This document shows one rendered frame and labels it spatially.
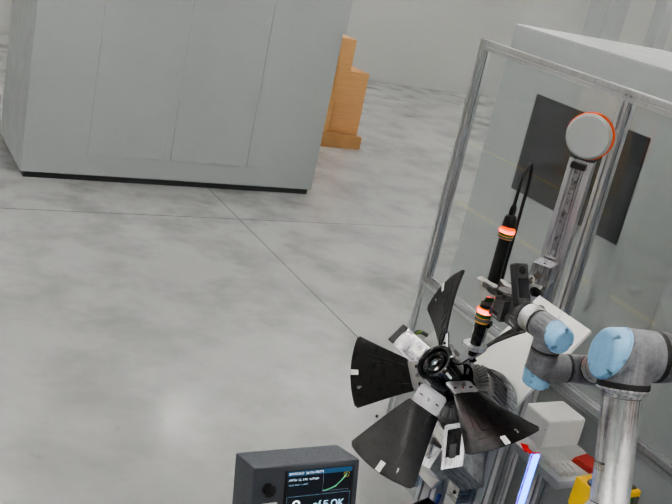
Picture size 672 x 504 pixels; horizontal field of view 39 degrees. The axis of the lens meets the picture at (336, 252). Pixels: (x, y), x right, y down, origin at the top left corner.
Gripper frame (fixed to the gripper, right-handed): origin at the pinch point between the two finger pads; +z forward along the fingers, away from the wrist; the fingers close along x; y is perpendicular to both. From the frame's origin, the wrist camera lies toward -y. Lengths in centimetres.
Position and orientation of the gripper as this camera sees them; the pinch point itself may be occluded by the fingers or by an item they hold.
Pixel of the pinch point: (487, 277)
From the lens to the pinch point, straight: 268.1
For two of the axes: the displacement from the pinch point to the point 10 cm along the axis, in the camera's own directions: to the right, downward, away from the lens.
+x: 8.8, 0.2, 4.8
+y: -2.0, 9.2, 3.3
